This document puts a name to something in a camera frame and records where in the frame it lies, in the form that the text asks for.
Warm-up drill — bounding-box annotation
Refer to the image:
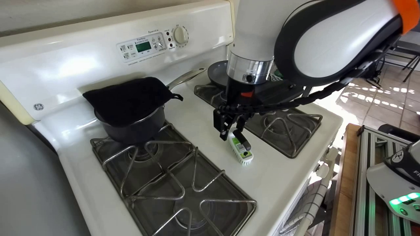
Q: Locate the black saucepan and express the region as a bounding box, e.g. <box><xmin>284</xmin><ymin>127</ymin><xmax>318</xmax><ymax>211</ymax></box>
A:
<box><xmin>93</xmin><ymin>67</ymin><xmax>207</xmax><ymax>147</ymax></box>

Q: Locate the white timer dial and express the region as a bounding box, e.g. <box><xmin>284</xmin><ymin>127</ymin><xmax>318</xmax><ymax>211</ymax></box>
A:
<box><xmin>171</xmin><ymin>24</ymin><xmax>191</xmax><ymax>47</ymax></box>

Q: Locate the white gas stove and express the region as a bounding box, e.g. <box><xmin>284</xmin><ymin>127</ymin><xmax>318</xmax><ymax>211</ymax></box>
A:
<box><xmin>0</xmin><ymin>0</ymin><xmax>345</xmax><ymax>236</ymax></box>

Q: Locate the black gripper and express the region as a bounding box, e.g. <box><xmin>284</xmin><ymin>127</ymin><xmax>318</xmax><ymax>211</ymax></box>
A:
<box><xmin>212</xmin><ymin>80</ymin><xmax>264</xmax><ymax>154</ymax></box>

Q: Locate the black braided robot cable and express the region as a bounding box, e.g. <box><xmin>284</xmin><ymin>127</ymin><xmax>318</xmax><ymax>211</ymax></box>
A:
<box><xmin>254</xmin><ymin>78</ymin><xmax>352</xmax><ymax>112</ymax></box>

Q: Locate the white oven door handle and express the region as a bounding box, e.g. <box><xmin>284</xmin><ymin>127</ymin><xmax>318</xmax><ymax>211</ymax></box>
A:
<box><xmin>279</xmin><ymin>146</ymin><xmax>343</xmax><ymax>236</ymax></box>

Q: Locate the black metal chair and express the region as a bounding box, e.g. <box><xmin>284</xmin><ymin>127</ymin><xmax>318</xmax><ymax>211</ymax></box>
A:
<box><xmin>377</xmin><ymin>30</ymin><xmax>420</xmax><ymax>85</ymax></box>

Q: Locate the aluminium frame rail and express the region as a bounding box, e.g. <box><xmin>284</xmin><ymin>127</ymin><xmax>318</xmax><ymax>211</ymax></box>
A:
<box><xmin>352</xmin><ymin>125</ymin><xmax>420</xmax><ymax>236</ymax></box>

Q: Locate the black burner grate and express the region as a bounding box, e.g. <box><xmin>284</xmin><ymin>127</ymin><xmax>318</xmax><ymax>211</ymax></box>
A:
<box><xmin>192</xmin><ymin>83</ymin><xmax>324</xmax><ymax>160</ymax></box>
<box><xmin>89</xmin><ymin>122</ymin><xmax>258</xmax><ymax>236</ymax></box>

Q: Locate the wooden board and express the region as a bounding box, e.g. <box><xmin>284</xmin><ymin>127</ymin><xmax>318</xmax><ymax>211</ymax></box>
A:
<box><xmin>330</xmin><ymin>123</ymin><xmax>364</xmax><ymax>236</ymax></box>

